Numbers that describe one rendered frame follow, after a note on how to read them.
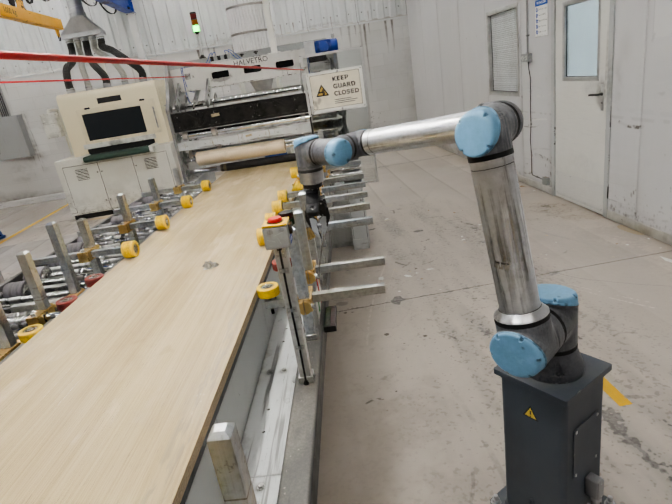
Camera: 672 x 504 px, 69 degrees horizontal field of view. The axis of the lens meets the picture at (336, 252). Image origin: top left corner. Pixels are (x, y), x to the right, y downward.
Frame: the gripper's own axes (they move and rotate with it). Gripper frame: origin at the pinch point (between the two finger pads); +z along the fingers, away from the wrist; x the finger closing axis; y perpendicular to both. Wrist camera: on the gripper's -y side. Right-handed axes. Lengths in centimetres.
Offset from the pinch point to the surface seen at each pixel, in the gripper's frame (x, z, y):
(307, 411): 6, 31, -61
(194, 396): 30, 11, -76
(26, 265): 116, -4, 2
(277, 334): 24.3, 39.9, 1.3
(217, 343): 30, 11, -51
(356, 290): -10.9, 16.4, -16.1
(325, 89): 1, -41, 259
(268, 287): 20.0, 11.3, -15.4
